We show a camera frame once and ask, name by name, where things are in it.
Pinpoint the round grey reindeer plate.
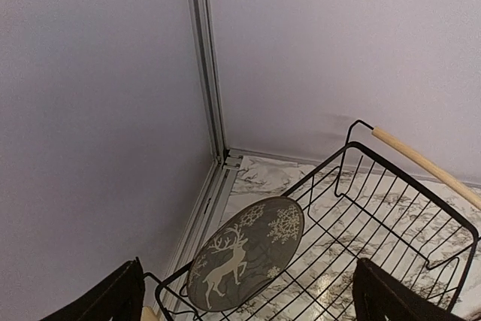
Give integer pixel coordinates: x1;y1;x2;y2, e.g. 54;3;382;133
186;196;304;312

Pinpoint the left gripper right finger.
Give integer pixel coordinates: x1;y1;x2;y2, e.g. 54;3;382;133
352;258;461;321

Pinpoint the left aluminium corner post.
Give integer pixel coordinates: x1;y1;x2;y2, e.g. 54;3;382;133
168;0;241;276

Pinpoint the black wire dish rack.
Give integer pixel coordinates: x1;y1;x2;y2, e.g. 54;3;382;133
153;121;480;320

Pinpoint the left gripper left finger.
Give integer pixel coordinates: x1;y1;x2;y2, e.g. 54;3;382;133
43;258;146;321

